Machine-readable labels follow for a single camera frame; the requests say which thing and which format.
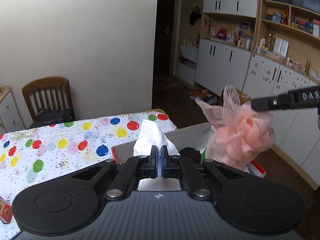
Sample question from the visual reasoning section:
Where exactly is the pink mesh bath puff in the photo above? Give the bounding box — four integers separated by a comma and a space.
195, 84, 276, 168

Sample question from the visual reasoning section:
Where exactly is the white drawer side cabinet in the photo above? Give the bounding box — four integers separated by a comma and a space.
0, 85, 25, 133

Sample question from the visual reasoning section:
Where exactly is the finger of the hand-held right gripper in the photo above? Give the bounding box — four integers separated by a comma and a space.
250, 91, 290, 112

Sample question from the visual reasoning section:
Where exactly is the white shopping bag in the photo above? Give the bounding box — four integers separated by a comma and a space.
180, 39, 199, 62

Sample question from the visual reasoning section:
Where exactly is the white lower cabinet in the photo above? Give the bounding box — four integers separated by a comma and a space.
194, 39, 252, 93

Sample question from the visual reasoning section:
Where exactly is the red orange small box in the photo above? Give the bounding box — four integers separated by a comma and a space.
0, 196, 13, 224

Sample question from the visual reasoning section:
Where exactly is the wooden open shelving unit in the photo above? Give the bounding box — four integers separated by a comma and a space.
255, 0, 320, 80

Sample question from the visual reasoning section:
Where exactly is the dark entrance door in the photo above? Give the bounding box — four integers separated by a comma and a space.
152, 0, 183, 77

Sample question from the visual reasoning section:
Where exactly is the white paper tissue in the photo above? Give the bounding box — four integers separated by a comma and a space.
132, 119, 180, 158

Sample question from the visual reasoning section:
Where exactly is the black plastic bag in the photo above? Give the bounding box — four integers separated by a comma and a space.
29, 109, 73, 129

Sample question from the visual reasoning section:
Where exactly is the balloon print tablecloth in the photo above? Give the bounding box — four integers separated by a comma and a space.
0, 109, 180, 230

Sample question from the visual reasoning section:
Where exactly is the red cardboard box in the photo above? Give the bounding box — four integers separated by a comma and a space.
111, 122, 267, 178

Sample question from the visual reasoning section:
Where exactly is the group of shoes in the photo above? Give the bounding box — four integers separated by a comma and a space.
187, 89, 218, 104

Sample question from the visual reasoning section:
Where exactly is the wooden chair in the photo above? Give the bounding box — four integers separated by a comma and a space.
22, 76, 76, 122

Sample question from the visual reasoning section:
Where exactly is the white sticker cabinet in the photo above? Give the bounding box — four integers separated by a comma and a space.
244, 54, 320, 153

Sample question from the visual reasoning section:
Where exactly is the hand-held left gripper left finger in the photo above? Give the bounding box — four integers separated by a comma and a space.
32, 145, 159, 201

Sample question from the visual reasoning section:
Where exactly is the black hanging bag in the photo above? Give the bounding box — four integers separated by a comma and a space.
189, 6, 202, 26

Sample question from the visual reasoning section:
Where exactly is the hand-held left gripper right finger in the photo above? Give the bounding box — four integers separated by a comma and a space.
161, 145, 284, 201

